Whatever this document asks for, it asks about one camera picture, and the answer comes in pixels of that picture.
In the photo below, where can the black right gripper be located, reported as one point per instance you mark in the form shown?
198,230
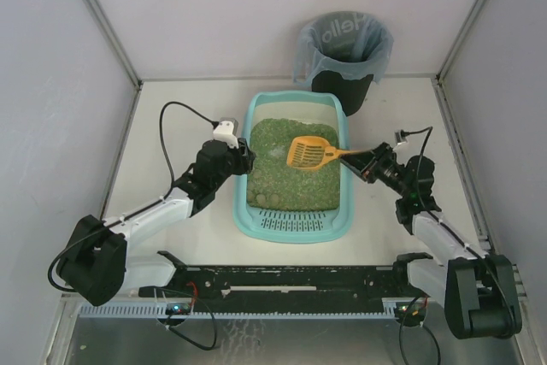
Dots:
369,164

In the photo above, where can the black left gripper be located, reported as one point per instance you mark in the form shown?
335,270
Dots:
246,157

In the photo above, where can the orange litter scoop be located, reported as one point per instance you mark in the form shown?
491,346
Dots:
312,153

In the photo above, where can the teal cat litter box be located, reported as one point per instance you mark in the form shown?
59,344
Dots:
296,227

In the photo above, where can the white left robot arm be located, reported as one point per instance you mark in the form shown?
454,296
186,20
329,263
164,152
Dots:
93,263

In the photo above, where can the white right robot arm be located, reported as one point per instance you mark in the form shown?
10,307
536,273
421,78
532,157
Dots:
476,289

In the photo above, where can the green litter pellets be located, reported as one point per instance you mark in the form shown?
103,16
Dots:
270,140

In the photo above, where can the black trash bin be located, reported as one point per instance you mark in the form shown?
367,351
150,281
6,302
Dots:
350,93

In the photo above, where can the blue plastic bin liner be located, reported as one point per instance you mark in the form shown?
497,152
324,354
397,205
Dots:
349,43

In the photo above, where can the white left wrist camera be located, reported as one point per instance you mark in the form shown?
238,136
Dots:
226,132

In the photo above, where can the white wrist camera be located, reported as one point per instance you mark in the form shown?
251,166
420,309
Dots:
226,132
401,137

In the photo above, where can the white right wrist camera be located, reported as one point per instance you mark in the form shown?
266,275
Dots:
401,137

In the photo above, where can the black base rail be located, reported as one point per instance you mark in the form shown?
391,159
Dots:
265,284

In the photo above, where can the aluminium frame post left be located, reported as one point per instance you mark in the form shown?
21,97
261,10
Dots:
107,30

